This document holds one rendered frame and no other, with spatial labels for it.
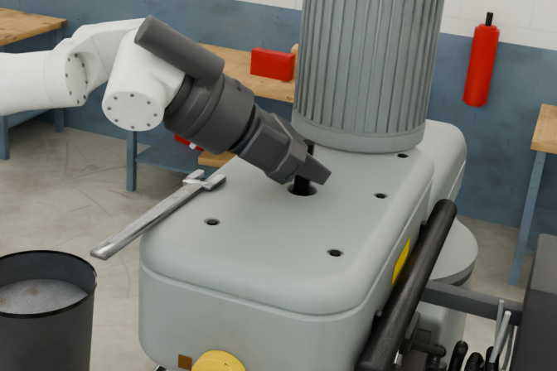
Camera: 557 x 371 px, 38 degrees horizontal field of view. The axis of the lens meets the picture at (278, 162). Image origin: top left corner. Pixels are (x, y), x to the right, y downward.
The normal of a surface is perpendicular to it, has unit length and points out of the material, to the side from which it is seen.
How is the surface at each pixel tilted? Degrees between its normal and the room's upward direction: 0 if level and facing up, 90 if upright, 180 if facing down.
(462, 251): 0
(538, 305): 90
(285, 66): 90
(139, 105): 117
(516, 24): 90
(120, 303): 0
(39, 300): 0
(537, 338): 90
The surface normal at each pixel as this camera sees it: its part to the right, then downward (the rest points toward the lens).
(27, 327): 0.18, 0.44
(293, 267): 0.08, -0.92
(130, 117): -0.07, 0.76
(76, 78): 0.98, -0.07
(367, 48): -0.12, 0.37
